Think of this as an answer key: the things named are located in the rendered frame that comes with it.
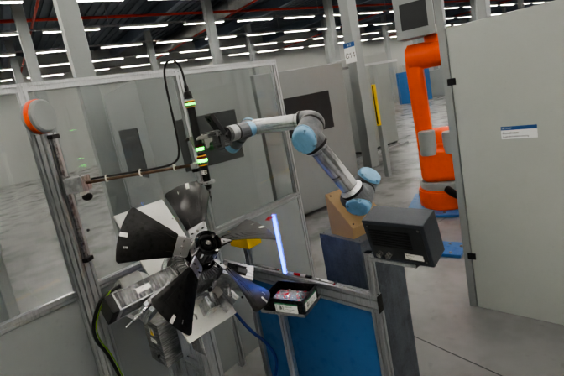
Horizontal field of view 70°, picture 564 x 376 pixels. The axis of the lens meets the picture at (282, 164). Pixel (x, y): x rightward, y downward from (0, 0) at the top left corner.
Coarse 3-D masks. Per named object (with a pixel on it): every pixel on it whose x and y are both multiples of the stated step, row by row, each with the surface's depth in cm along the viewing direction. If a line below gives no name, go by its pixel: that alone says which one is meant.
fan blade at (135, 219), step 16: (128, 224) 165; (144, 224) 167; (160, 224) 169; (128, 240) 164; (144, 240) 166; (160, 240) 168; (176, 240) 171; (128, 256) 163; (144, 256) 166; (160, 256) 169
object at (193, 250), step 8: (200, 232) 173; (208, 232) 175; (200, 240) 171; (216, 240) 175; (192, 248) 171; (200, 248) 168; (208, 248) 170; (216, 248) 172; (192, 256) 172; (200, 256) 169; (208, 256) 169; (216, 256) 182; (208, 264) 177
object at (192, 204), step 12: (168, 192) 192; (180, 192) 192; (192, 192) 191; (204, 192) 190; (180, 204) 189; (192, 204) 187; (204, 204) 186; (180, 216) 186; (192, 216) 184; (204, 216) 183
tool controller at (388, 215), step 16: (384, 208) 163; (400, 208) 159; (416, 208) 155; (368, 224) 160; (384, 224) 155; (400, 224) 150; (416, 224) 146; (432, 224) 149; (368, 240) 165; (384, 240) 159; (400, 240) 153; (416, 240) 148; (432, 240) 149; (384, 256) 163; (400, 256) 158; (416, 256) 152; (432, 256) 149
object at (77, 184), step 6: (66, 180) 185; (72, 180) 184; (78, 180) 184; (84, 180) 186; (66, 186) 185; (72, 186) 185; (78, 186) 184; (84, 186) 185; (90, 186) 189; (66, 192) 186; (72, 192) 185; (78, 192) 185
